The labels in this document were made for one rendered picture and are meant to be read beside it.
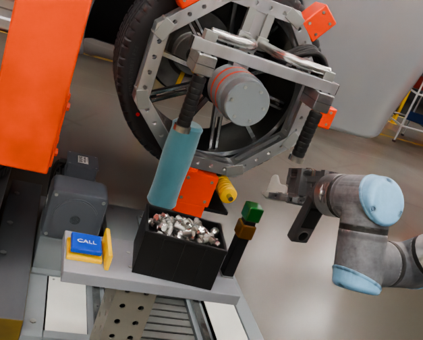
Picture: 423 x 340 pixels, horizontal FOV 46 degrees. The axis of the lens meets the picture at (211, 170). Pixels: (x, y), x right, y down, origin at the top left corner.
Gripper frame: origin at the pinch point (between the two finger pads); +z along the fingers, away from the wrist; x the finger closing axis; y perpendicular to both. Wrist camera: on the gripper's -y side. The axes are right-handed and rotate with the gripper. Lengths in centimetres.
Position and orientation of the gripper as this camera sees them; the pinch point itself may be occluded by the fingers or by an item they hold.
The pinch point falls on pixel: (276, 198)
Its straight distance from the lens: 123.7
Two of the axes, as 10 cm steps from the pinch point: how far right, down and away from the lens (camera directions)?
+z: -4.2, -0.2, 9.1
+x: -8.9, -1.8, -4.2
